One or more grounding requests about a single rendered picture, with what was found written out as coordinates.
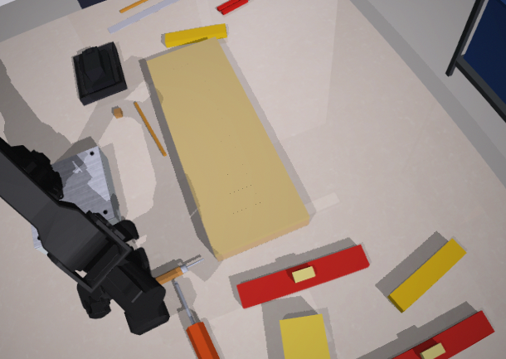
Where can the light grey flat bar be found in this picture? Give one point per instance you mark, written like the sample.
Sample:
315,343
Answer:
140,15

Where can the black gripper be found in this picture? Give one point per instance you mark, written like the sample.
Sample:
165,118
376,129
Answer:
161,315

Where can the tan rectangular panel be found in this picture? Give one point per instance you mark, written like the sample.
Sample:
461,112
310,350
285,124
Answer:
242,191

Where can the red flat bar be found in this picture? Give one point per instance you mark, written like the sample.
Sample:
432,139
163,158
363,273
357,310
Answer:
452,340
303,276

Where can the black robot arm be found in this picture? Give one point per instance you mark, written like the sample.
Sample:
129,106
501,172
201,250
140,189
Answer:
76,240

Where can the orange long thin bar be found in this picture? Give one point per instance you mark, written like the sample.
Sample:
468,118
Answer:
150,129
132,5

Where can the small orange cube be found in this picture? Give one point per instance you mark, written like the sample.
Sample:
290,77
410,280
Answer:
118,113

